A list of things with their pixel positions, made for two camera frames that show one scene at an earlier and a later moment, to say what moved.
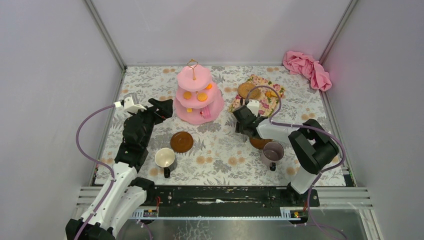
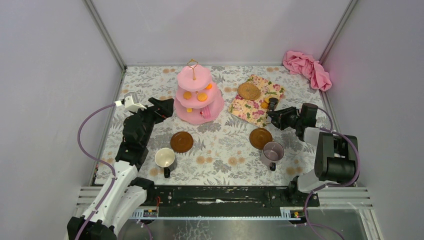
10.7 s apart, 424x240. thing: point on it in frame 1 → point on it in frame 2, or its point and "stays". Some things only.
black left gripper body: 153,110 stays
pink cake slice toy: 206,113 stays
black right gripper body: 239,128 → 288,118
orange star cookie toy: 209,86 stays
